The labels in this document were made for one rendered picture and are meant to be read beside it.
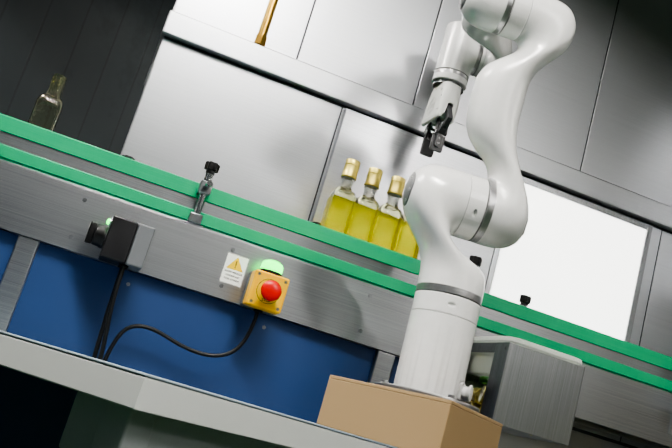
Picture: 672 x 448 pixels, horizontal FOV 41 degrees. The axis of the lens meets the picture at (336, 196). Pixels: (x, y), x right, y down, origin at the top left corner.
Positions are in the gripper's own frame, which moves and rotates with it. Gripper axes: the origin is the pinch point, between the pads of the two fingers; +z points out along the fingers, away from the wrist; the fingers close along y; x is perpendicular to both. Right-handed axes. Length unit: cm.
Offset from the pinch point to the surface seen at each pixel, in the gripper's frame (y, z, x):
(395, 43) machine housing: -15.1, -27.9, -11.8
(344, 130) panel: -12.1, 0.0, -18.7
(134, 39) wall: -248, -86, -83
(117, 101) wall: -251, -53, -80
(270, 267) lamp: 21, 43, -32
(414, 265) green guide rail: 13.5, 31.4, -1.3
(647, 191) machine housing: -16, -16, 68
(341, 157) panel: -12.1, 6.7, -17.5
